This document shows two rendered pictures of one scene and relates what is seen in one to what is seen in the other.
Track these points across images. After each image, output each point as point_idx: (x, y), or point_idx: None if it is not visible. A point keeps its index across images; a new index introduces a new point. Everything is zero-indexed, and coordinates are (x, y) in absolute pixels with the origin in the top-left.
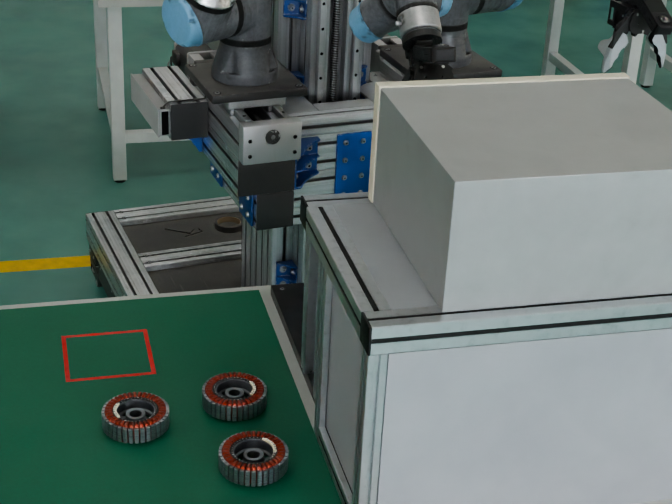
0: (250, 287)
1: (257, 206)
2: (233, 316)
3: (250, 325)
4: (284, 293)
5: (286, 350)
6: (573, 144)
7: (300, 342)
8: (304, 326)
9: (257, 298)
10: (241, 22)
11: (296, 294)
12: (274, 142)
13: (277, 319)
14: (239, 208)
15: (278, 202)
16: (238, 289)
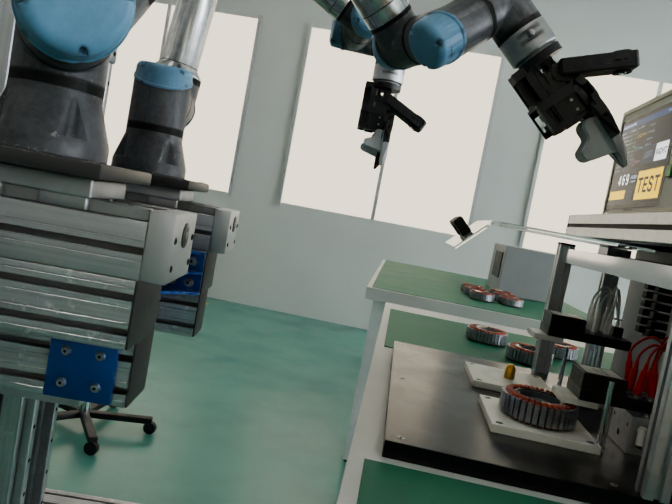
0: (350, 461)
1: (133, 364)
2: (451, 503)
3: (485, 500)
4: (416, 441)
5: (563, 502)
6: None
7: (572, 478)
8: (668, 428)
9: (394, 467)
10: None
11: (422, 436)
12: (185, 244)
13: (464, 477)
14: (46, 389)
15: (144, 352)
16: (352, 471)
